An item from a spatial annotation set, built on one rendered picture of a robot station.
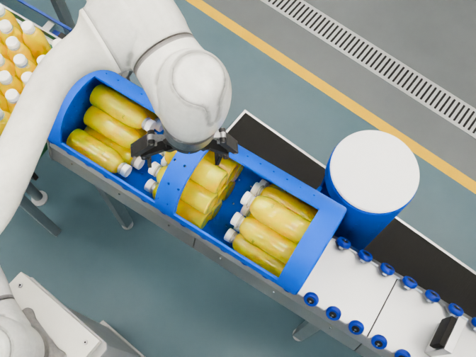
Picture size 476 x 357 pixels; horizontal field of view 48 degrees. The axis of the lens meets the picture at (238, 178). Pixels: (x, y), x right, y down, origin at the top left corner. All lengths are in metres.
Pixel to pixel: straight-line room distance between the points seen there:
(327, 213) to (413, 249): 1.24
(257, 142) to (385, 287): 1.21
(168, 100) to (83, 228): 2.08
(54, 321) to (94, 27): 1.00
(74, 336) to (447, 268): 1.72
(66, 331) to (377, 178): 1.01
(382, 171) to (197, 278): 1.22
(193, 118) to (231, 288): 1.94
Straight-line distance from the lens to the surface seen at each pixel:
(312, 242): 1.38
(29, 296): 1.62
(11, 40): 1.91
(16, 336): 1.35
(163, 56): 0.74
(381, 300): 1.71
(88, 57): 0.79
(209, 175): 1.46
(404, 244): 2.61
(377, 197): 1.67
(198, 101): 0.68
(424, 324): 1.74
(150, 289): 2.62
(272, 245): 1.46
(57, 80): 0.79
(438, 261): 2.65
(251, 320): 2.57
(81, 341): 1.57
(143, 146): 0.96
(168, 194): 1.47
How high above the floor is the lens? 2.55
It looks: 69 degrees down
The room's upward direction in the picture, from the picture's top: 3 degrees clockwise
